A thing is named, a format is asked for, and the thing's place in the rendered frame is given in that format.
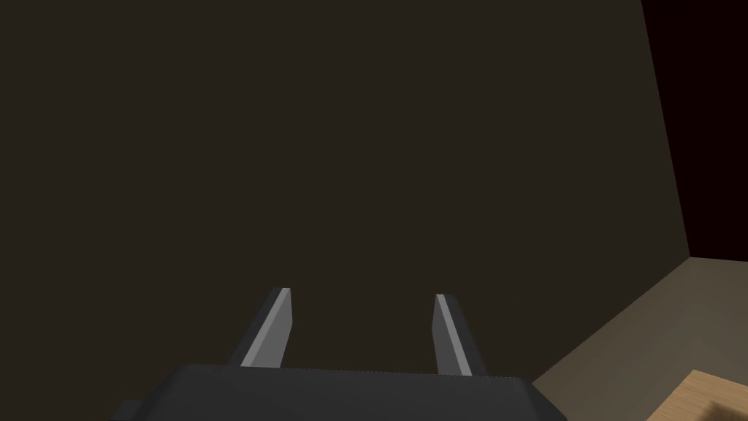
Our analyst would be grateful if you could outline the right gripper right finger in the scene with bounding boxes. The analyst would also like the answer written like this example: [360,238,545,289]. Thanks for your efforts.
[432,293,489,377]

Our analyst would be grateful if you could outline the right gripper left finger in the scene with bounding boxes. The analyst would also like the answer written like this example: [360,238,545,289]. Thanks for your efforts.
[229,286,293,370]

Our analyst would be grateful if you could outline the light wooden table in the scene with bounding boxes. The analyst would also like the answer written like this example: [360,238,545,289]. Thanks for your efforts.
[645,368,748,421]

